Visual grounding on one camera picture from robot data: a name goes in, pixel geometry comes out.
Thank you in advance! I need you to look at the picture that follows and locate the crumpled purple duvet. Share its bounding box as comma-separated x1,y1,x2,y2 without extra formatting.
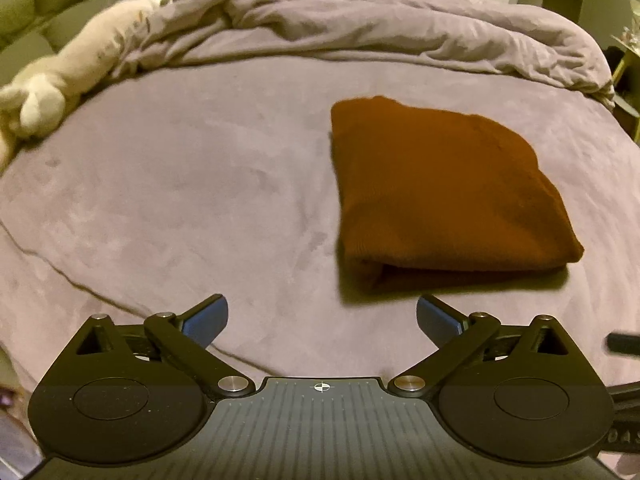
112,0,614,105

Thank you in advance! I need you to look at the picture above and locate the yellow side table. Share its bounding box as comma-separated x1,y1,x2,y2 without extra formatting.
612,26,639,144

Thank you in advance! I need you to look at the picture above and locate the cream long plush toy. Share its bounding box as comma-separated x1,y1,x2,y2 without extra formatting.
1,0,172,168

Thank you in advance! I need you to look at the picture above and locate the green sofa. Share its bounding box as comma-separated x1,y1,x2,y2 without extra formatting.
1,0,116,84

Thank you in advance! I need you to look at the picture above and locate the rust red knit sweater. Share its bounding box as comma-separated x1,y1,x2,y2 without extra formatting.
331,96,584,287

